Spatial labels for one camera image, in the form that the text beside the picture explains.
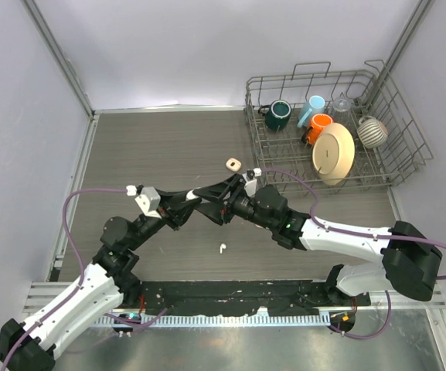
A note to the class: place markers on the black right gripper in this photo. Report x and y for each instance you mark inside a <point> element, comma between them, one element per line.
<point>221,212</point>

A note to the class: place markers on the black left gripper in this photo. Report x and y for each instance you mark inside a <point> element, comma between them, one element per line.
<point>175,207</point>

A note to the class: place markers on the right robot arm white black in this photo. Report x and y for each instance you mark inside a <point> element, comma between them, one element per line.
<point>397,258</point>

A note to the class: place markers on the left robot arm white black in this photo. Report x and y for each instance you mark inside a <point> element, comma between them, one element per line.
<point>102,285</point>

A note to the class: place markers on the beige charging case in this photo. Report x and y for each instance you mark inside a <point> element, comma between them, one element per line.
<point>233,165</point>

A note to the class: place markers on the dark green mug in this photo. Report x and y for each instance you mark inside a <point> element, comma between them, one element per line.
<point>276,115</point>

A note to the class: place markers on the beige plate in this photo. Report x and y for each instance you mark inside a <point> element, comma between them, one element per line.
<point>333,154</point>

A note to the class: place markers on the orange mug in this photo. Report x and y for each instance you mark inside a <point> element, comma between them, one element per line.
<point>315,127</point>

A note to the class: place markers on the light blue mug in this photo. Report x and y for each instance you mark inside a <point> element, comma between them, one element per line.
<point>314,105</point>

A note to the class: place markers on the clear glass cup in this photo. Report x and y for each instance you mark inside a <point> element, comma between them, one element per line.
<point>340,109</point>

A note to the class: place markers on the grey striped mug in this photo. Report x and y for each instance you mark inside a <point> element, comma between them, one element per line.
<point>372,132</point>

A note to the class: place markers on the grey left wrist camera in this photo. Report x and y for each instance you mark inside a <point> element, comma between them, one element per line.
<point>148,201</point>

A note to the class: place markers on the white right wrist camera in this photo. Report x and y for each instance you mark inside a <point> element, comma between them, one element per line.
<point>250,181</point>

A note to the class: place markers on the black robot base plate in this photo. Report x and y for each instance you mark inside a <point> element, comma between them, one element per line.
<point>238,298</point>

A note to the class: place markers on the white cable duct strip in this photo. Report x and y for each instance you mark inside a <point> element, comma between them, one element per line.
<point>261,319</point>

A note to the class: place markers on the grey wire dish rack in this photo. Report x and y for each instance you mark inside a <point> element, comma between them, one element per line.
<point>287,162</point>

